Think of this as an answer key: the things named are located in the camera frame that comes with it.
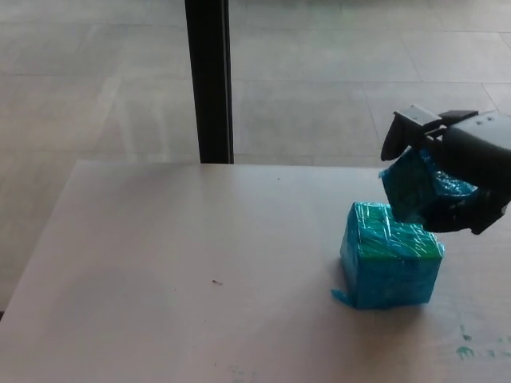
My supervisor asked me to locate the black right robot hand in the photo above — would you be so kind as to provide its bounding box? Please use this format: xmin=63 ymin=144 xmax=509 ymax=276
xmin=379 ymin=104 xmax=511 ymax=236

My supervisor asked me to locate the small blue cube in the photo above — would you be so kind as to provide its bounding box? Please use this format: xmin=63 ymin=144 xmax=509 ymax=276
xmin=378 ymin=148 xmax=480 ymax=224

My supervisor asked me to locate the large blue wrapped cube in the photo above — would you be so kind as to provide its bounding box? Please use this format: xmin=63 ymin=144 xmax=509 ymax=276
xmin=329 ymin=200 xmax=445 ymax=310

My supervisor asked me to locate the black window frame post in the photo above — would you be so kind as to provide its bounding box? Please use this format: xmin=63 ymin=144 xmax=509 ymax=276
xmin=184 ymin=0 xmax=235 ymax=165

